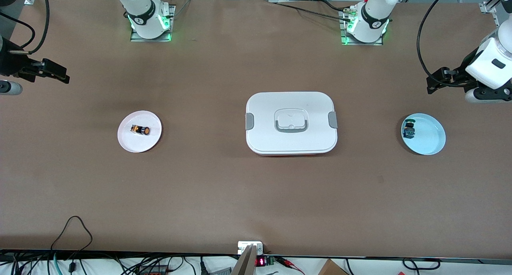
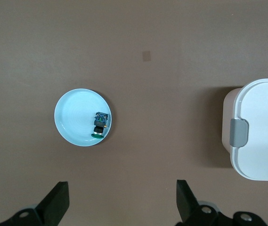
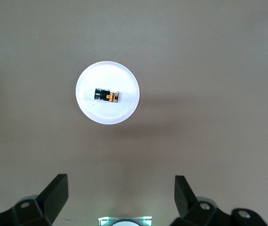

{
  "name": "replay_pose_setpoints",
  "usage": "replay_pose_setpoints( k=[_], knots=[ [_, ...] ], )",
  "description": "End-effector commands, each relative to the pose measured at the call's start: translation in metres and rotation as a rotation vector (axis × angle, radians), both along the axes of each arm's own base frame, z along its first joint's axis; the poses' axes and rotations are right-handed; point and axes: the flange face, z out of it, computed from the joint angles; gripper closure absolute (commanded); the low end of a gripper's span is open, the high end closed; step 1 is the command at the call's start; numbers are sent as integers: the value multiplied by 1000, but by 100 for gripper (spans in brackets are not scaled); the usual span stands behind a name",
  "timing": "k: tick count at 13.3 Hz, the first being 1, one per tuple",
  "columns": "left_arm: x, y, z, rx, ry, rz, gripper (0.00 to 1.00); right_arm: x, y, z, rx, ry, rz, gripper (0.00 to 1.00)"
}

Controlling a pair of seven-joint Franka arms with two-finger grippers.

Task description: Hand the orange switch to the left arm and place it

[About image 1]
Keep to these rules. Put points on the pink round plate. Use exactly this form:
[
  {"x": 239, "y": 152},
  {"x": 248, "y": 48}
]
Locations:
[{"x": 136, "y": 143}]

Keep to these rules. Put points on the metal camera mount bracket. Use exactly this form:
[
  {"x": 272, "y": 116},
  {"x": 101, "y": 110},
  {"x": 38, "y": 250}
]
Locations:
[{"x": 248, "y": 263}]

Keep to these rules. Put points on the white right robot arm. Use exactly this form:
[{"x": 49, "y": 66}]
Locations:
[{"x": 144, "y": 23}]

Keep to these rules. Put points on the light blue round plate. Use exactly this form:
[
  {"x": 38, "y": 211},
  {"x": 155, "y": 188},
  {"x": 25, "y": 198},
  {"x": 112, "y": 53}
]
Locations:
[{"x": 430, "y": 137}]

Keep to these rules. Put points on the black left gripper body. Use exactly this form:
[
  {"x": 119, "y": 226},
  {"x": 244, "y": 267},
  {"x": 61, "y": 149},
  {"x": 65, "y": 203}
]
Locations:
[{"x": 458, "y": 75}]

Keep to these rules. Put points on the white lidded box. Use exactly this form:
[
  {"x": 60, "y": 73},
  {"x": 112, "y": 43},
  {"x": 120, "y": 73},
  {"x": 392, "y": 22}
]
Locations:
[{"x": 288, "y": 143}]

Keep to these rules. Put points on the small dark blue object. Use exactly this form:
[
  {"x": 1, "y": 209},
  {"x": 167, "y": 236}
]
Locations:
[{"x": 408, "y": 130}]

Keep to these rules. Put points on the brown cardboard box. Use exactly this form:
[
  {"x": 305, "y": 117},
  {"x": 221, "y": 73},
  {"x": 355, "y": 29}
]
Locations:
[{"x": 332, "y": 269}]

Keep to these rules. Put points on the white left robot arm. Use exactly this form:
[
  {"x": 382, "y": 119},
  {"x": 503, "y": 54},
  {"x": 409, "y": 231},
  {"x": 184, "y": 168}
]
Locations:
[{"x": 372, "y": 23}]

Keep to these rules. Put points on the orange push-button switch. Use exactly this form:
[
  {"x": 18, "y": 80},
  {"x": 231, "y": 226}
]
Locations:
[{"x": 140, "y": 129}]

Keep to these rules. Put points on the red digit display module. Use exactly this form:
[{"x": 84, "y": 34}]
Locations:
[{"x": 260, "y": 261}]

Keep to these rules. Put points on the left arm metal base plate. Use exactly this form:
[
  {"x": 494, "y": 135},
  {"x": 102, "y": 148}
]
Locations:
[{"x": 344, "y": 41}]

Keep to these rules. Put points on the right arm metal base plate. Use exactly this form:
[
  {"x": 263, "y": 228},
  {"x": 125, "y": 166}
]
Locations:
[{"x": 138, "y": 38}]

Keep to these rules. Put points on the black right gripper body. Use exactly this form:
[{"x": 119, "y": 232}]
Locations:
[{"x": 11, "y": 63}]

